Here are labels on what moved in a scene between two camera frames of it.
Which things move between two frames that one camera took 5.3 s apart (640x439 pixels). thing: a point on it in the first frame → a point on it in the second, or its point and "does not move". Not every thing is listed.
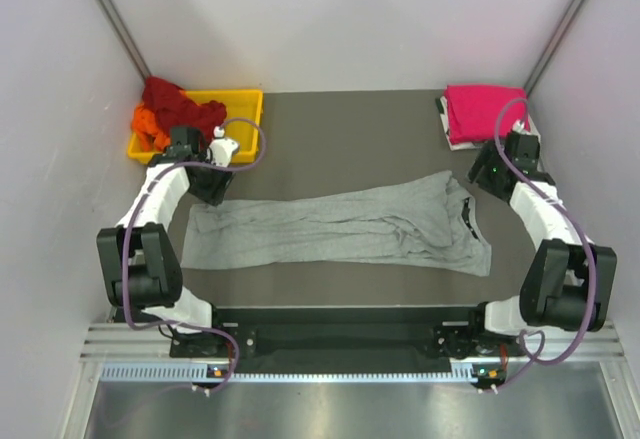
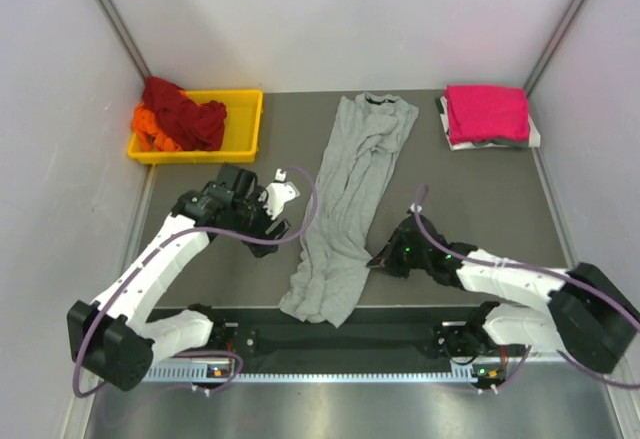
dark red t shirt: (179, 108) does not move
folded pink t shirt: (478, 112) does not move
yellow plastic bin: (242, 123) does not move
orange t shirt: (148, 135) does not move
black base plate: (348, 340) does not move
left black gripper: (214, 193) → (276, 233)
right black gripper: (489, 155) → (388, 256)
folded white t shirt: (466, 146) does not move
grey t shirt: (431, 222) → (367, 136)
